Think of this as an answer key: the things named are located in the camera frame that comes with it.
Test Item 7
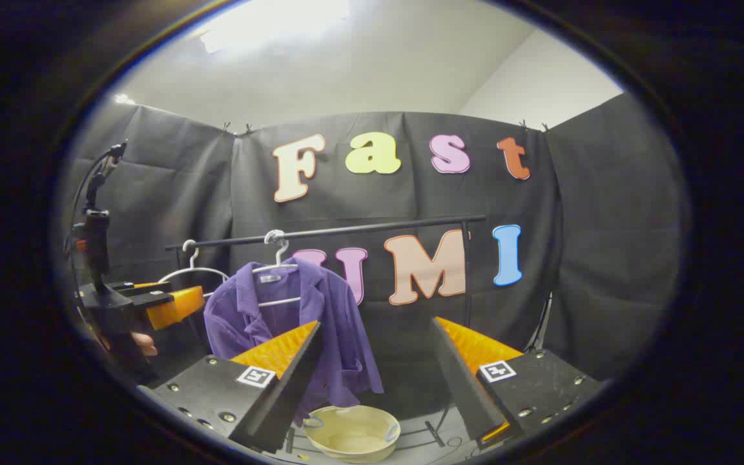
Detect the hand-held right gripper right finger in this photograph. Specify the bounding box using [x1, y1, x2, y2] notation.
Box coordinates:
[430, 315, 605, 451]

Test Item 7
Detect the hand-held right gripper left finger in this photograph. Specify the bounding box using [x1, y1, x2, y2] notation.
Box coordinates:
[136, 320, 324, 454]

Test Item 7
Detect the purple knitted shirt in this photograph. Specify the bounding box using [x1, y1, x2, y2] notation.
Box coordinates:
[203, 258, 386, 427]

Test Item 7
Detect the cream laundry hamper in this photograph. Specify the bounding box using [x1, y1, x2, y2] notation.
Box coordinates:
[302, 405, 402, 464]

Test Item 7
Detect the white plastic hanger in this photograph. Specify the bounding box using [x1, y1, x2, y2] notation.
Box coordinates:
[158, 239, 231, 298]
[253, 229, 305, 307]

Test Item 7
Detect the black clothes rack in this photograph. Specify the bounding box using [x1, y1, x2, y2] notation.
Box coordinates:
[165, 215, 489, 453]

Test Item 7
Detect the black tripod stand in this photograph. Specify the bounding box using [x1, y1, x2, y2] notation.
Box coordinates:
[524, 291, 553, 353]

